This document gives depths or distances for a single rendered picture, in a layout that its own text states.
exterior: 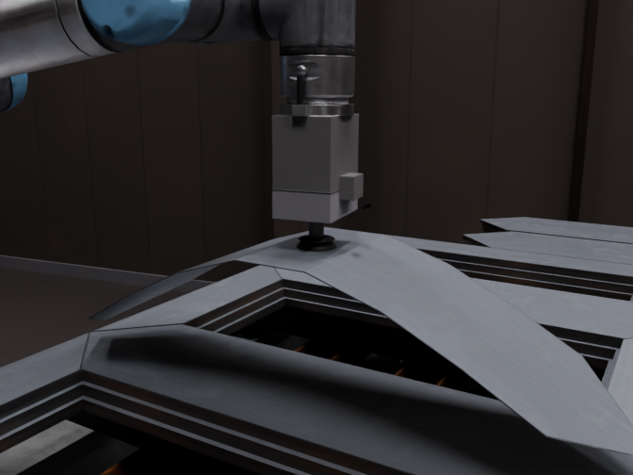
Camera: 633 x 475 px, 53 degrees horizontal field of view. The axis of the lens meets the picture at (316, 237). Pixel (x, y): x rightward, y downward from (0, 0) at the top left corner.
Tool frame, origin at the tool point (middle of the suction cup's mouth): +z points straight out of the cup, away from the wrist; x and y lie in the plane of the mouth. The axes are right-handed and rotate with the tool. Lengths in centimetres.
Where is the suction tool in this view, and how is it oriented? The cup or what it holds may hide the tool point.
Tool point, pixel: (316, 257)
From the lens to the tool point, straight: 68.6
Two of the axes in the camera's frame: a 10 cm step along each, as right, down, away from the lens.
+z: -0.1, 9.7, 2.3
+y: 3.8, -2.1, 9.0
